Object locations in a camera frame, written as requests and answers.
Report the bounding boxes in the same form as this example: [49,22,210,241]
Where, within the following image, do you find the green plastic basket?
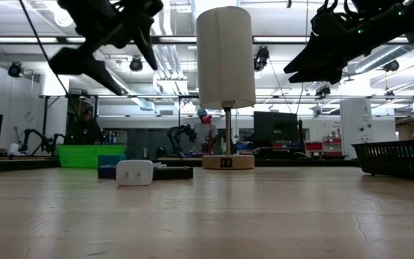
[56,144,128,169]

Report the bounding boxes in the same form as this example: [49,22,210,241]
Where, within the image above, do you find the black digital clock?
[152,165,195,181]

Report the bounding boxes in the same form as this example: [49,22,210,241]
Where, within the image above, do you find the white cube wall charger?
[115,159,155,187]

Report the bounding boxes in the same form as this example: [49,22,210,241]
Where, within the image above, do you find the white shade table lamp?
[195,6,257,171]

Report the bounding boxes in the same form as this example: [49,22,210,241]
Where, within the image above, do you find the red storage bins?
[305,135,343,158]

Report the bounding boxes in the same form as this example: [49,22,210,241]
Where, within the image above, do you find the black ceiling mounted camera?
[129,57,144,72]
[383,59,400,73]
[314,84,332,99]
[7,61,24,78]
[253,45,271,72]

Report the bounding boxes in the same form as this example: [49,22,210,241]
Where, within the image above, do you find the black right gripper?
[284,10,384,86]

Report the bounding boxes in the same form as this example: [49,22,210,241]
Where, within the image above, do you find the red object on pole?
[202,114,214,155]

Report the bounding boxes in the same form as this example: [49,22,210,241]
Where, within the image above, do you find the dark blue card box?
[97,165,119,180]

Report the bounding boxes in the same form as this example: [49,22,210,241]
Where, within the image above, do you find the person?
[66,106,104,145]
[192,107,219,155]

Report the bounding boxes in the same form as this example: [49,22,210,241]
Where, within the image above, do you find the teal rectangular eraser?
[97,154,127,167]

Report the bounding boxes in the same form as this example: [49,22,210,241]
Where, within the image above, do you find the white round object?
[5,142,23,158]

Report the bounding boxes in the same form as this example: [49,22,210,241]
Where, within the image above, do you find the brown cardboard box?
[395,118,414,141]

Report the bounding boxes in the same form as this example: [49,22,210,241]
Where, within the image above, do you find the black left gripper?
[48,0,164,96]

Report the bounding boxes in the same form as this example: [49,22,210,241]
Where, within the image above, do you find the black plastic basket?
[351,139,414,182]

